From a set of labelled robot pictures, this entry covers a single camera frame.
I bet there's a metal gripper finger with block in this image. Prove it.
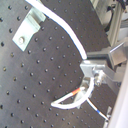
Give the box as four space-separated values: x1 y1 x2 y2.
80 42 128 85

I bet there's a black perforated breadboard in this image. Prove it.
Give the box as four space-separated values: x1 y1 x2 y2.
0 0 116 128

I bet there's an aluminium frame profile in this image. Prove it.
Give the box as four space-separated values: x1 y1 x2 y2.
90 0 128 46

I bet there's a white cable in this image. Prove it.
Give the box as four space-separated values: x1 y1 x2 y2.
25 0 95 110

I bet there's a thin white wire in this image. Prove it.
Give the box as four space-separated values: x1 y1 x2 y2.
87 99 110 122

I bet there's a metal cable clip bracket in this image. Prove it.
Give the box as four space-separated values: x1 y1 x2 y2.
13 7 46 51

